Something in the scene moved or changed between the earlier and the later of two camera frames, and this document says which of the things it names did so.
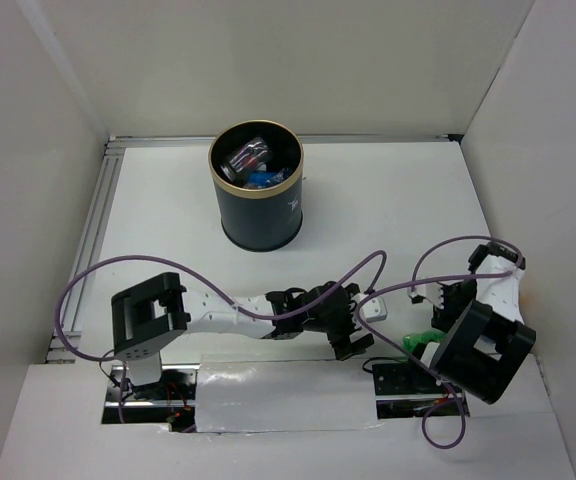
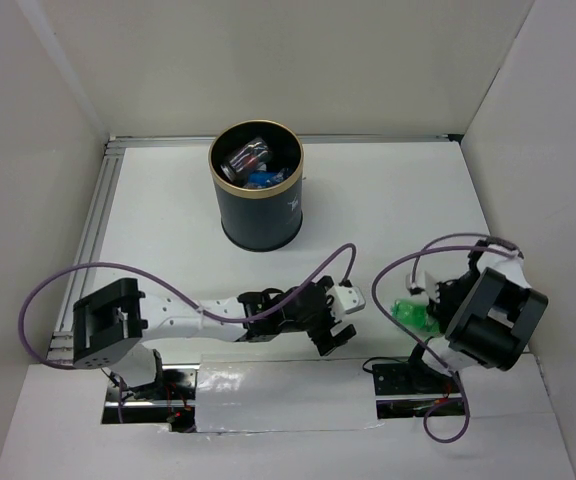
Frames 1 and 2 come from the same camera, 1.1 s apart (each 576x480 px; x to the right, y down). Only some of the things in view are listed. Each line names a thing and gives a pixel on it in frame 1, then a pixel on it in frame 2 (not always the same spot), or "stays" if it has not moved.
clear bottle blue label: [258, 180] stays
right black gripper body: [456, 300] stays
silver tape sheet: [286, 395] stays
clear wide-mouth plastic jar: [245, 157] stays
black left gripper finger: [344, 350] → [326, 343]
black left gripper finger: [360, 345] → [345, 335]
